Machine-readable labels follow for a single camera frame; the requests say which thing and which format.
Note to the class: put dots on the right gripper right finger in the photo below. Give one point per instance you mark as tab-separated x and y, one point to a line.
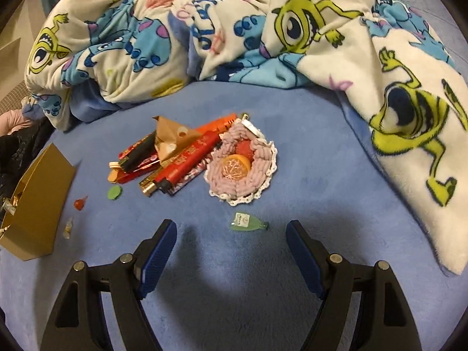
384	320

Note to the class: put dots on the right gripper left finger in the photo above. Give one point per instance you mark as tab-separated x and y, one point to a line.
77	320

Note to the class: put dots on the small clear bottle charm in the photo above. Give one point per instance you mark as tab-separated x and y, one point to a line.
68	228

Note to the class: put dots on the brown cardboard box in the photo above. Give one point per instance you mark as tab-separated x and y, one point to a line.
29	226

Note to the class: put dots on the small red bottle charm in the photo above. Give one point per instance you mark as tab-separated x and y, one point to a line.
79	204

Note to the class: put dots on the green round token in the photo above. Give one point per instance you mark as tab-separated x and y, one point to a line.
114	192

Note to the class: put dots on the orange round token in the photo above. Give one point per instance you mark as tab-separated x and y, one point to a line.
115	172

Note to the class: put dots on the black lighter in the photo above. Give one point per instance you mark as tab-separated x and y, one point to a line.
138	155

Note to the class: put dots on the small green bottle charm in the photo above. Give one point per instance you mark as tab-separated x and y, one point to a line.
246	222

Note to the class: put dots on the red lighter with yellow text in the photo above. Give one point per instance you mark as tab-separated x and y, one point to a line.
134	145

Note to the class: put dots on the black puffer jacket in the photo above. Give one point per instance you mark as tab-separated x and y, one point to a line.
18	150

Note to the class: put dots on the blue patterned flat pack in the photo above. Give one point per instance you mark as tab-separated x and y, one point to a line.
197	170

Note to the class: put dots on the crumpled brown wrapper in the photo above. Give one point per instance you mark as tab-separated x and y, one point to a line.
172	137

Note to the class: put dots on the pink crochet cake coaster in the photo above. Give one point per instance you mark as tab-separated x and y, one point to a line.
241	168

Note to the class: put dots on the pink pillow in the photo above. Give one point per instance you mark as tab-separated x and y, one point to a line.
13	121

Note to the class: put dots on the blue bed sheet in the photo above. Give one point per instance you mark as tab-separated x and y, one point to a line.
224	289

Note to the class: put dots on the orange lighter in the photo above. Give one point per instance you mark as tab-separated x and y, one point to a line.
219	125

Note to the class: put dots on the cartoon monster fleece blanket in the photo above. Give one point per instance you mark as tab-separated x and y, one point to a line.
403	94

